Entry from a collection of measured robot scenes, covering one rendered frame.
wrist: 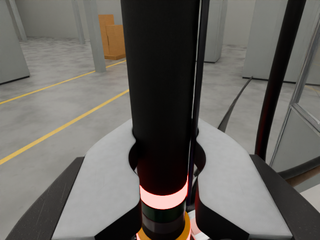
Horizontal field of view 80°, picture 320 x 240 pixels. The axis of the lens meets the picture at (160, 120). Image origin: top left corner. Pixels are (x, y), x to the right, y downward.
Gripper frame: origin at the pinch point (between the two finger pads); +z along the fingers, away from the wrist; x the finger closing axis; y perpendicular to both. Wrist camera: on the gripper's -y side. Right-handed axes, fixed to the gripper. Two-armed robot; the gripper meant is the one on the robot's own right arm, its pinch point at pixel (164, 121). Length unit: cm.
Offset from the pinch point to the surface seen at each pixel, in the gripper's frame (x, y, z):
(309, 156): 85, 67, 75
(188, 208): 4.7, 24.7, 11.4
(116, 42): -162, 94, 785
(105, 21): -198, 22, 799
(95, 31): -176, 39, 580
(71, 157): -111, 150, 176
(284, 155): 90, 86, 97
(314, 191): 33.4, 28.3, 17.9
